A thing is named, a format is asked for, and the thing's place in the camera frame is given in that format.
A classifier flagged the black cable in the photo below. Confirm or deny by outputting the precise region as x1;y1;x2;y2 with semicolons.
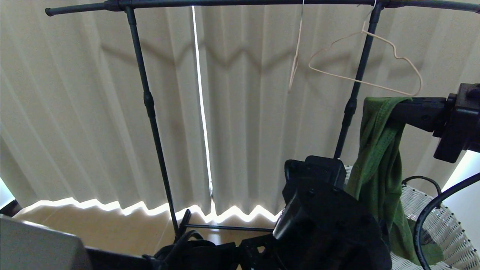
414;172;480;270

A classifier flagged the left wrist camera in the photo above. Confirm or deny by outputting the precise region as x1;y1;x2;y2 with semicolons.
284;156;346;190

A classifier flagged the black clothes rack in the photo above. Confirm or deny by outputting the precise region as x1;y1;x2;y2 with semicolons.
45;0;480;240

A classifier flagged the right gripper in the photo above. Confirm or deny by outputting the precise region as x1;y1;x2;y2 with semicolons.
433;83;480;164

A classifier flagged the pink clothes hanger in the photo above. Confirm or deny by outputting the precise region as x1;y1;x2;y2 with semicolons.
308;0;423;97
288;0;304;92

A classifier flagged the white laundry basket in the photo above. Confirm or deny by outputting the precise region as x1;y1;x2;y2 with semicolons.
343;165;480;270

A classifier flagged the green printed sleeveless shirt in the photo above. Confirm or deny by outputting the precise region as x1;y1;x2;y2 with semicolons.
345;97;445;267

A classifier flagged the beige curtain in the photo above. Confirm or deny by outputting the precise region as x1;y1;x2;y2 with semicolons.
0;0;480;225

